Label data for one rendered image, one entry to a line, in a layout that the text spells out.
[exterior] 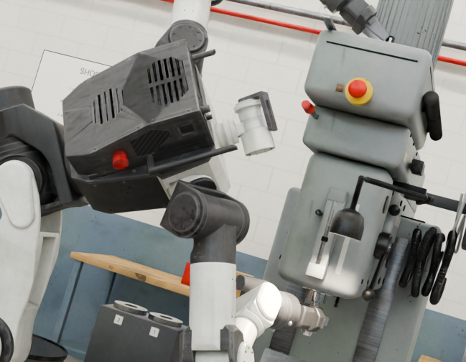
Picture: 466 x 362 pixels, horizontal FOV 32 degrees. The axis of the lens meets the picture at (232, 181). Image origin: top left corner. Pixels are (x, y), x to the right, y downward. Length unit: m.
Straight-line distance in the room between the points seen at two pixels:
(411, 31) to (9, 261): 1.19
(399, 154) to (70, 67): 5.48
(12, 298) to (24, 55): 5.72
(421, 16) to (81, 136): 1.03
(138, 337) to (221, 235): 0.60
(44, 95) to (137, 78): 5.59
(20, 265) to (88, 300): 5.06
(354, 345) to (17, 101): 1.17
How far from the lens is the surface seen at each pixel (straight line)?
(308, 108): 1.81
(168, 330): 2.08
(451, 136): 6.30
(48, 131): 1.77
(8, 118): 1.81
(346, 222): 1.78
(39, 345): 4.07
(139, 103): 1.61
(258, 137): 1.73
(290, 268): 1.95
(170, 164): 1.61
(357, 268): 1.93
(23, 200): 1.75
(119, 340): 2.13
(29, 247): 1.75
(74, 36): 7.24
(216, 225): 1.58
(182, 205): 1.57
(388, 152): 1.91
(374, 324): 2.38
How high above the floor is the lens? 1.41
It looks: 3 degrees up
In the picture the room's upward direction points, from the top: 16 degrees clockwise
